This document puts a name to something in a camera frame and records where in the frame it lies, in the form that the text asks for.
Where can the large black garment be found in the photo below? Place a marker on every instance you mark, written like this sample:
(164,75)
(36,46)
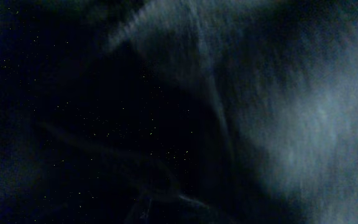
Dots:
(273,86)

